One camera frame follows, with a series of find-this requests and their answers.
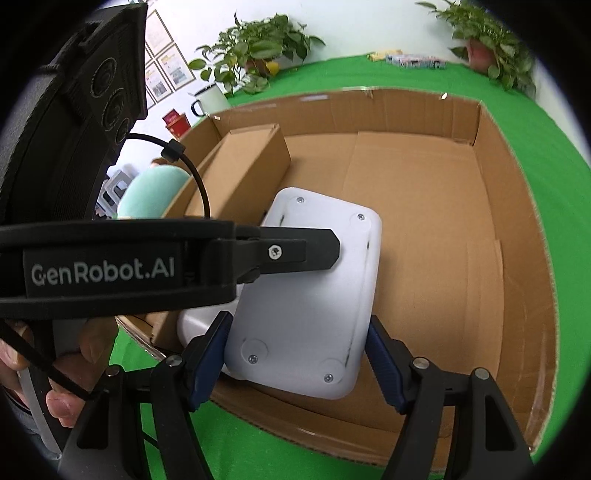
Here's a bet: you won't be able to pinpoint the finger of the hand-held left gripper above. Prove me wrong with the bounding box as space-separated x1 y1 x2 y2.
217 226 341 283

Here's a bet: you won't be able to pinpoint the grey plastic stools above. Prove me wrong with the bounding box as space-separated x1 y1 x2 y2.
95 167 139 217

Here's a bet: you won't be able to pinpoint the thin black cable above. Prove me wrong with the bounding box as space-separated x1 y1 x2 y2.
124 133 213 220

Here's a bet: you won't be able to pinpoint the colourful flat packets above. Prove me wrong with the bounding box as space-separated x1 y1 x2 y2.
368 52 448 70

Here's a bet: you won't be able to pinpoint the wall of framed certificates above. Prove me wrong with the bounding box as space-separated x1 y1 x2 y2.
143 9 197 104

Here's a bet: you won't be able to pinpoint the bushy green potted plant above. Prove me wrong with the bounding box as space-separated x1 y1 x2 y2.
188 11 326 97

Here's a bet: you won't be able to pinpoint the white enamel mug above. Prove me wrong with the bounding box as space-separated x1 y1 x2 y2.
190 85 232 117

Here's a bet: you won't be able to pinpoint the green plant in red pot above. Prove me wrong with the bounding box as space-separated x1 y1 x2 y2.
416 0 539 100

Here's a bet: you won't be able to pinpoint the white hammer-shaped plastic device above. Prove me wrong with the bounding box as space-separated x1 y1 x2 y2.
178 282 245 354

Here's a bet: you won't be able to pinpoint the large cardboard tray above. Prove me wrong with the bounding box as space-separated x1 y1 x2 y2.
115 88 559 469

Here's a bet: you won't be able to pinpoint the thick black cable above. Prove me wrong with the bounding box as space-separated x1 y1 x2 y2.
0 320 93 402

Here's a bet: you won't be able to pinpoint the person's left hand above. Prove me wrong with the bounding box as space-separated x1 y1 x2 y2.
0 318 118 428

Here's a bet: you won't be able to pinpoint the pastel plush toy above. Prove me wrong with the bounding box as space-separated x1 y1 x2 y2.
116 166 191 220

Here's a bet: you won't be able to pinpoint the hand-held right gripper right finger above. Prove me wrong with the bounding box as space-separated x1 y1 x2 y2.
365 315 532 480

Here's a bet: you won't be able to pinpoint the small red box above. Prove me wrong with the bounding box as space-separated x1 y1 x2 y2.
163 108 191 139

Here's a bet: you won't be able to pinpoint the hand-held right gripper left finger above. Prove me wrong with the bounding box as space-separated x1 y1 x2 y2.
60 310 234 480

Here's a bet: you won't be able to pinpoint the green tablecloth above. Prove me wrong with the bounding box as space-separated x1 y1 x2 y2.
108 53 591 480

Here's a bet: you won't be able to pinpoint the long brown cardboard box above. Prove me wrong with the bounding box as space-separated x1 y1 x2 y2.
148 122 293 347

